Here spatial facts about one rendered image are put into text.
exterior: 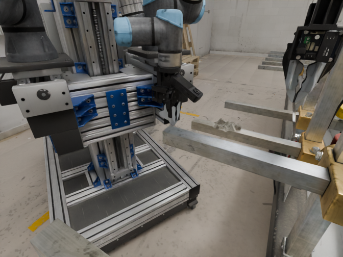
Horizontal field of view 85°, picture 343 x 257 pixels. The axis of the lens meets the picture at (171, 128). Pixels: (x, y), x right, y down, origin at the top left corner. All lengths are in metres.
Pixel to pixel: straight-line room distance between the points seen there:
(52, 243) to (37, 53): 0.63
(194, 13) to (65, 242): 0.91
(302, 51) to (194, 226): 1.18
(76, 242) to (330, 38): 0.45
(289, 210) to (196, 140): 0.38
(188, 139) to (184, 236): 1.04
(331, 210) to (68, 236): 0.31
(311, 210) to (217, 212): 1.07
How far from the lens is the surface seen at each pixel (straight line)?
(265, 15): 8.30
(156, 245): 1.32
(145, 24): 0.59
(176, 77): 0.61
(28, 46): 0.78
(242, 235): 1.41
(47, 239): 0.25
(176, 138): 0.37
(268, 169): 0.34
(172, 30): 0.58
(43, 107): 0.69
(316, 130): 0.63
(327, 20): 0.45
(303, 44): 0.44
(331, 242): 0.75
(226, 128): 0.60
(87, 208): 1.29
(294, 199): 0.69
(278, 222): 0.61
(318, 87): 0.85
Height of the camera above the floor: 1.15
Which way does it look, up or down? 29 degrees down
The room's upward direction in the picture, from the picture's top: straight up
